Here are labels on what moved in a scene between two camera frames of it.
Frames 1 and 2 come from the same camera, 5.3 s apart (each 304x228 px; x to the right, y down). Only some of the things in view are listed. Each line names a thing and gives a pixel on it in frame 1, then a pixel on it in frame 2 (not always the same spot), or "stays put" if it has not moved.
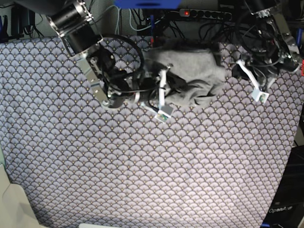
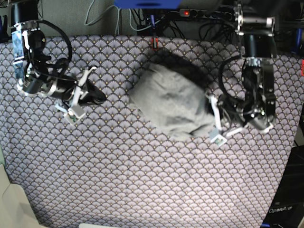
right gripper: x=258 y=95 → x=221 y=137
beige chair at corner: x=15 y=211 stays put
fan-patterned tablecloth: x=227 y=163 stays put
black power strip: x=205 y=13 stays put
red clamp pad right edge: x=302 y=68 stays put
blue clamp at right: x=299 y=36 stays put
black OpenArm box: x=286 y=210 stays put
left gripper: x=164 y=112 → x=75 y=113
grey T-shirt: x=207 y=76 → x=176 y=104
